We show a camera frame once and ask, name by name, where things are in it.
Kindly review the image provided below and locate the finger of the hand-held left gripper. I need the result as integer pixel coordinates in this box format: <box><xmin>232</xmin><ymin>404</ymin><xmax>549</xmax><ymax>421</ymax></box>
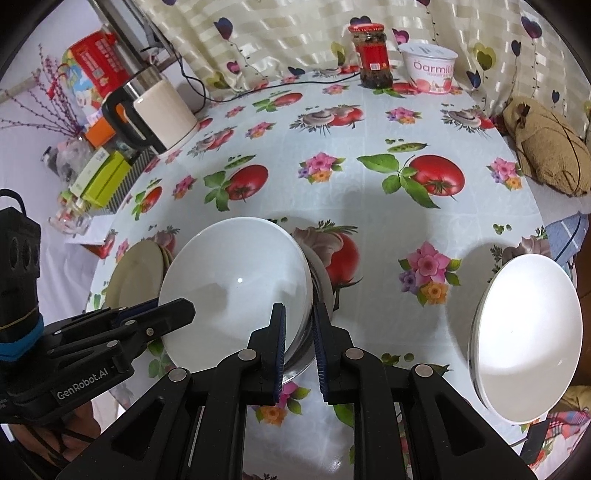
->
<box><xmin>44</xmin><ymin>299</ymin><xmax>160</xmax><ymax>348</ymax></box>
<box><xmin>51</xmin><ymin>298</ymin><xmax>195</xmax><ymax>376</ymax></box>

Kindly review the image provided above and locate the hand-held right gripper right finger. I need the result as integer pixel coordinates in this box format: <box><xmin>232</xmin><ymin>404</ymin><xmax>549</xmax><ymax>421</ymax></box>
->
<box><xmin>311</xmin><ymin>302</ymin><xmax>539</xmax><ymax>480</ymax></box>

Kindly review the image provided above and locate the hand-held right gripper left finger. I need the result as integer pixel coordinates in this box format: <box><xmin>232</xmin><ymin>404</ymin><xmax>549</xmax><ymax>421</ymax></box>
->
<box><xmin>55</xmin><ymin>302</ymin><xmax>287</xmax><ymax>480</ymax></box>

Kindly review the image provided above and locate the stainless steel bowl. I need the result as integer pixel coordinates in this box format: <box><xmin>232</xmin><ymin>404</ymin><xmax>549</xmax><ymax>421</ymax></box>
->
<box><xmin>277</xmin><ymin>249</ymin><xmax>326</xmax><ymax>384</ymax></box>

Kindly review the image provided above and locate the person's left hand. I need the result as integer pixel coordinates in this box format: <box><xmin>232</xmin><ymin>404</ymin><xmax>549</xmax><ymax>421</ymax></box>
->
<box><xmin>9</xmin><ymin>399</ymin><xmax>101</xmax><ymax>462</ymax></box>

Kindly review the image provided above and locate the white side shelf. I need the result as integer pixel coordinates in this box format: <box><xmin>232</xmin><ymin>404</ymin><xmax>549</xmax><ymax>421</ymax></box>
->
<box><xmin>65</xmin><ymin>217</ymin><xmax>114</xmax><ymax>245</ymax></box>

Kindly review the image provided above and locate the clear glass jar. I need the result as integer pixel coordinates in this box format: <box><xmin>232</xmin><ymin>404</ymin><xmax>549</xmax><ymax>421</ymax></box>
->
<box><xmin>48</xmin><ymin>210</ymin><xmax>90</xmax><ymax>236</ymax></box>

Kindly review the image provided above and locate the group of small bottles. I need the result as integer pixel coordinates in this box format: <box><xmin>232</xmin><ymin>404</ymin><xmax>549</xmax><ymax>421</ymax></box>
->
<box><xmin>55</xmin><ymin>189</ymin><xmax>88</xmax><ymax>217</ymax></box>

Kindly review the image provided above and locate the green box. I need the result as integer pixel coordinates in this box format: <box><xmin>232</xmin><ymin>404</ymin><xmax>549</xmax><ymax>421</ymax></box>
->
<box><xmin>83</xmin><ymin>152</ymin><xmax>132</xmax><ymax>208</ymax></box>

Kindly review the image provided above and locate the black white striped tray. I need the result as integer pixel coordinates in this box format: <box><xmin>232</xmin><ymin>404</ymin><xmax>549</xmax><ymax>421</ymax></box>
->
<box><xmin>104</xmin><ymin>148</ymin><xmax>160</xmax><ymax>215</ymax></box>

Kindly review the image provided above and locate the white slim box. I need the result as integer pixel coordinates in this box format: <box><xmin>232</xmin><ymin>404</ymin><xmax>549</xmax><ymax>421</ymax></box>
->
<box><xmin>69</xmin><ymin>148</ymin><xmax>110</xmax><ymax>197</ymax></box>

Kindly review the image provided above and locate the floral vegetable print tablecloth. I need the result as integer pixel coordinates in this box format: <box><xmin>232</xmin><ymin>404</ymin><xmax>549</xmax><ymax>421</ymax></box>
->
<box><xmin>88</xmin><ymin>74</ymin><xmax>578</xmax><ymax>480</ymax></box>

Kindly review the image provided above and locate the clear plastic bag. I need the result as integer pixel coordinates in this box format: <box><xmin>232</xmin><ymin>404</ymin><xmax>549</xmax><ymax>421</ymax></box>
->
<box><xmin>55</xmin><ymin>138</ymin><xmax>93</xmax><ymax>178</ymax></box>

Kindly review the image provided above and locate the white kettle base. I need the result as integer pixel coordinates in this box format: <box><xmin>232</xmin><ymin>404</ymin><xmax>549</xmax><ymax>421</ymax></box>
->
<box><xmin>154</xmin><ymin>122</ymin><xmax>201</xmax><ymax>155</ymax></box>

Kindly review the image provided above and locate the orange box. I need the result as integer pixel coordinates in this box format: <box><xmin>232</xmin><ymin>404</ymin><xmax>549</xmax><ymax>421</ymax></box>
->
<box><xmin>83</xmin><ymin>115</ymin><xmax>117</xmax><ymax>148</ymax></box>

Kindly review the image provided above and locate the white electric kettle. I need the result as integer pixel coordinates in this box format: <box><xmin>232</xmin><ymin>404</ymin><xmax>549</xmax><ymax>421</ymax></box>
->
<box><xmin>102</xmin><ymin>65</ymin><xmax>199</xmax><ymax>155</ymax></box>

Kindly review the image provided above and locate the purple flower branch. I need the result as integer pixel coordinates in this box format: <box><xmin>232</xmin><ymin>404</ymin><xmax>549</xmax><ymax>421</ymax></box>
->
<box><xmin>0</xmin><ymin>55</ymin><xmax>86</xmax><ymax>139</ymax></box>

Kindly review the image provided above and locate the red cartoon print box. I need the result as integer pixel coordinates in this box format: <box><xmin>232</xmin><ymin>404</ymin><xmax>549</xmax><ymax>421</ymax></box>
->
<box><xmin>60</xmin><ymin>30</ymin><xmax>125</xmax><ymax>125</ymax></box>

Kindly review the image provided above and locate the colourful plaid cloth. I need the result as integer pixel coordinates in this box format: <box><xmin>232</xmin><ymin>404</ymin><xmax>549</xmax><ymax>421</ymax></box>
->
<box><xmin>549</xmin><ymin>408</ymin><xmax>589</xmax><ymax>446</ymax></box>

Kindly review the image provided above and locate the blue striped cloth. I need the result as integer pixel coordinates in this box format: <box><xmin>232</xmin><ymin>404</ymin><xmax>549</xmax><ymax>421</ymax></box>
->
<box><xmin>545</xmin><ymin>210</ymin><xmax>591</xmax><ymax>264</ymax></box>

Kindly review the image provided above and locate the red label sauce jar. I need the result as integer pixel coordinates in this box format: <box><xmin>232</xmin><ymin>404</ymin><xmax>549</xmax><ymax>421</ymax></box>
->
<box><xmin>348</xmin><ymin>23</ymin><xmax>393</xmax><ymax>89</ymax></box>

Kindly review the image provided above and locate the cream curtain with heart print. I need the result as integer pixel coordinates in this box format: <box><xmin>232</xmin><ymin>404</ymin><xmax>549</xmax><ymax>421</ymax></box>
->
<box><xmin>134</xmin><ymin>0</ymin><xmax>591</xmax><ymax>134</ymax></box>

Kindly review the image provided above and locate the white yogurt tub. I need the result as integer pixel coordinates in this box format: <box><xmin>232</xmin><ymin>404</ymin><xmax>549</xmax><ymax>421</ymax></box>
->
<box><xmin>398</xmin><ymin>41</ymin><xmax>459</xmax><ymax>95</ymax></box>

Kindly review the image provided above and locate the brown burlap bag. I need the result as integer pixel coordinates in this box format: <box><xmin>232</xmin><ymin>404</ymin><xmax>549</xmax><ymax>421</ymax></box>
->
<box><xmin>502</xmin><ymin>97</ymin><xmax>591</xmax><ymax>197</ymax></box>

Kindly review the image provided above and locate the black power cable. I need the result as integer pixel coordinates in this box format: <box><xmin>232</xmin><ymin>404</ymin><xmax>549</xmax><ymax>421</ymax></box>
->
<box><xmin>175</xmin><ymin>46</ymin><xmax>365</xmax><ymax>116</ymax></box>

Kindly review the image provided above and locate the metal window frame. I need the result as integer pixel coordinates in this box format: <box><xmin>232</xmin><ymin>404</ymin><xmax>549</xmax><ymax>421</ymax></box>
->
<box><xmin>90</xmin><ymin>0</ymin><xmax>181</xmax><ymax>79</ymax></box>

